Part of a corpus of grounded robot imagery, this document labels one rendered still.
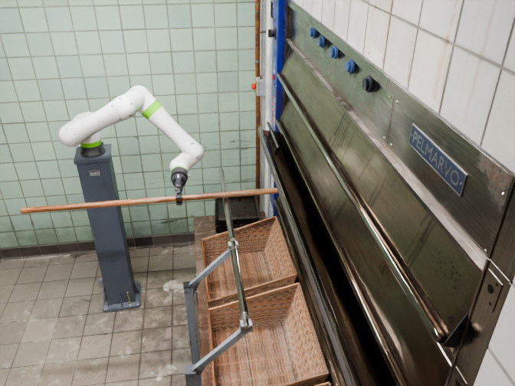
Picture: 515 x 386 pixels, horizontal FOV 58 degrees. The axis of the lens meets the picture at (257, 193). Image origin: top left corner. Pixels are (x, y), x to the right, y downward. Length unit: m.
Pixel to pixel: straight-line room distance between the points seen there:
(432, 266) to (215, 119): 2.66
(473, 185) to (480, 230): 0.08
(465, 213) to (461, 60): 0.29
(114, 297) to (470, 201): 2.92
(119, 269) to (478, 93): 2.84
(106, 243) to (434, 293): 2.50
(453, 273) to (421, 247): 0.12
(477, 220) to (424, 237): 0.21
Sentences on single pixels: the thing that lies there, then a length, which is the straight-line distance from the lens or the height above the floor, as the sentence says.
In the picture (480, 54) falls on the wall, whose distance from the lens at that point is 0.91.
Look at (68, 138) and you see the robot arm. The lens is 2.75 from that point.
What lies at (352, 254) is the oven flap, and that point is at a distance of 1.57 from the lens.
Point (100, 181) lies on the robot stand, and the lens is 3.00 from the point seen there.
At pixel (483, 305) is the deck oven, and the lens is 0.96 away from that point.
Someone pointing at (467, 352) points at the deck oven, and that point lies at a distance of 1.04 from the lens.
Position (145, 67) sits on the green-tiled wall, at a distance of 3.42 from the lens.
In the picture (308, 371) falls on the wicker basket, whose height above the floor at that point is 0.71.
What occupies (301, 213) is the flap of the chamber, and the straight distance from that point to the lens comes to 1.90.
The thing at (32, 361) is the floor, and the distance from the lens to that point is 3.47.
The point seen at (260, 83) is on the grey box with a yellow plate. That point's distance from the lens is 3.11.
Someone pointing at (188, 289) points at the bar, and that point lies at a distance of 2.25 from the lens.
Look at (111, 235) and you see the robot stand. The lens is 3.21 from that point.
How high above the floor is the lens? 2.46
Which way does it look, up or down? 31 degrees down
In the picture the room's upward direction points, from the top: straight up
